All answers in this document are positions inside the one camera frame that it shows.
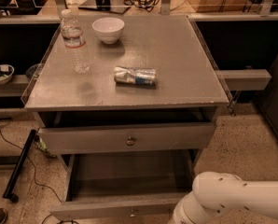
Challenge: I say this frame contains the grey drawer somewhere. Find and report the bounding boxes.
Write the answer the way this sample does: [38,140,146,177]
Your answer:
[39,122,216,154]
[50,150,192,220]

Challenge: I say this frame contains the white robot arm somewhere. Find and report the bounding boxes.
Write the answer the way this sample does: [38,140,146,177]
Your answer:
[168,172,278,224]

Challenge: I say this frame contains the grey drawer cabinet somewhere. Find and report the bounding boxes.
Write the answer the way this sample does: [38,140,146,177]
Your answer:
[21,14,233,161]

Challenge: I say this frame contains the grey top drawer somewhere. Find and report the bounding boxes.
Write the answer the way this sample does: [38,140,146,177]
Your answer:
[39,122,216,154]

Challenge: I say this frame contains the crushed silver blue can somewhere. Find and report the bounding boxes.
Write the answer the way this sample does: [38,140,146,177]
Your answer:
[114,66,157,86]

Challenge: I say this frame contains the white ceramic bowl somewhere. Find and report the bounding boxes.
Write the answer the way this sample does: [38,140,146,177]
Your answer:
[92,17,125,44]

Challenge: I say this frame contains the clear plastic water bottle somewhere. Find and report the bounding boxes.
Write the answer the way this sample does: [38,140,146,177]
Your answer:
[61,9,90,74]

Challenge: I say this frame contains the grey side shelf beam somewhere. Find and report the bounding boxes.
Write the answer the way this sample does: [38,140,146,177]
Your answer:
[215,69,271,91]

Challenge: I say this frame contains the black monitor stand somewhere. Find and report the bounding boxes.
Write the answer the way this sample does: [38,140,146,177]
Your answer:
[78,0,130,14]

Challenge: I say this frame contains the black bar on floor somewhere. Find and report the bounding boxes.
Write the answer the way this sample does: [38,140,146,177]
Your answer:
[3,130,36,203]

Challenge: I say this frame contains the bowl with dark contents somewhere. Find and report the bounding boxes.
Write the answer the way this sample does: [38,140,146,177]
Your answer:
[0,64,15,84]

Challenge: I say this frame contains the black floor cable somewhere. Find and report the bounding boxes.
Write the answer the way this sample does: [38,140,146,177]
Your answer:
[0,117,63,224]

